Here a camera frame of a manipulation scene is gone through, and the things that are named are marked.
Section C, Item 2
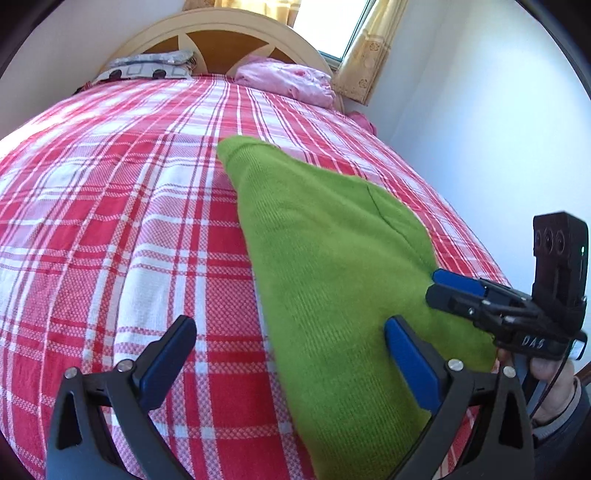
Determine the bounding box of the person's right forearm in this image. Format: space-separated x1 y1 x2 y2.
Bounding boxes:
531 376 591 462

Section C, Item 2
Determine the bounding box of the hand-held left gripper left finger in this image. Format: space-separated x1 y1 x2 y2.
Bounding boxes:
45 315 198 480

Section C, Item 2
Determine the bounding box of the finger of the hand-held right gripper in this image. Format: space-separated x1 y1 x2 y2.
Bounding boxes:
431 269 539 306
426 282 541 334

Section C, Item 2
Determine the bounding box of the green knit sweater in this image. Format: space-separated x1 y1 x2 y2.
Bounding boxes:
217 135 499 480

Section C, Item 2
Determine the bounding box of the cream wooden headboard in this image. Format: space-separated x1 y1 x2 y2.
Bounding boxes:
95 9 345 112

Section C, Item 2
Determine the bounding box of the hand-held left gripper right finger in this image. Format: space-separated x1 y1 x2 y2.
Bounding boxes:
383 315 536 480

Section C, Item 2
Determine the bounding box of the window behind headboard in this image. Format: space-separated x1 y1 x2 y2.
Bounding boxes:
293 0 375 61

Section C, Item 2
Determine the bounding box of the red plaid bed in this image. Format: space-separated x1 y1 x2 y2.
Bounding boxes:
0 74 513 480

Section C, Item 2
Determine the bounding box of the grey patterned pillow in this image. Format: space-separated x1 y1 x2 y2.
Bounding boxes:
90 50 197 86

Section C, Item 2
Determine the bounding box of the pink pillow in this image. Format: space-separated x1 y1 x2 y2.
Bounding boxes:
235 61 337 109

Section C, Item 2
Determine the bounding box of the person's right hand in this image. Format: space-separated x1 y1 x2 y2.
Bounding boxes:
498 346 580 425

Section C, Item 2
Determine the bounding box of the pink cloth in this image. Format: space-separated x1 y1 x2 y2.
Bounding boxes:
346 111 379 136

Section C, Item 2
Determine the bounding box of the yellow curtain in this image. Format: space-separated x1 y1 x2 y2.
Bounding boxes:
182 0 298 26
331 0 409 106

